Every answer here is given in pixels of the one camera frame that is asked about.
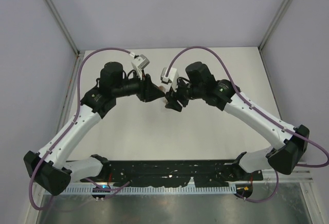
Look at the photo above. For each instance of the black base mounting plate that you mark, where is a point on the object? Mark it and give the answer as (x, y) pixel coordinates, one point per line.
(175, 173)

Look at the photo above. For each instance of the translucent weekly pill organizer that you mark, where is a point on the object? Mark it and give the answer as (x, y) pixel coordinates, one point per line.
(164, 100)

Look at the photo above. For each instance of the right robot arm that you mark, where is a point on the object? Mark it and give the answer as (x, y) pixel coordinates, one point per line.
(286, 141)

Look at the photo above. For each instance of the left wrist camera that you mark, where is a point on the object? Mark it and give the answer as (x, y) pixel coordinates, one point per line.
(139, 63)

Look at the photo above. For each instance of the clear pill bottle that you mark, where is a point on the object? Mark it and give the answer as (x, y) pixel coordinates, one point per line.
(162, 88)

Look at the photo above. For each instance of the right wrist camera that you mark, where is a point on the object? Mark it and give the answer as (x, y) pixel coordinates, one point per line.
(169, 77)

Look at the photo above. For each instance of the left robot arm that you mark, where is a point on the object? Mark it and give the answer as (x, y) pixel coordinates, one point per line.
(49, 167)

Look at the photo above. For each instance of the left aluminium frame post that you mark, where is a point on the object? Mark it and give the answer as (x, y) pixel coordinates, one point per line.
(59, 21)

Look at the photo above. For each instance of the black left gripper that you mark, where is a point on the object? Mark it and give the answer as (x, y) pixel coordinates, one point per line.
(148, 91)

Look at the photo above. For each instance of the white slotted cable duct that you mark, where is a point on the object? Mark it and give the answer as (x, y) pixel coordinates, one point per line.
(88, 189)

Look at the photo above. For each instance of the aluminium frame corner post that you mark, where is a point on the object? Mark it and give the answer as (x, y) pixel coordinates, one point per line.
(282, 9)

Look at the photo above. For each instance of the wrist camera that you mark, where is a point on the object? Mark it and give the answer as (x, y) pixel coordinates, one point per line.
(169, 77)
(139, 63)

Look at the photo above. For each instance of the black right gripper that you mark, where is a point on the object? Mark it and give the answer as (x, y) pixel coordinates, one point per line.
(172, 97)

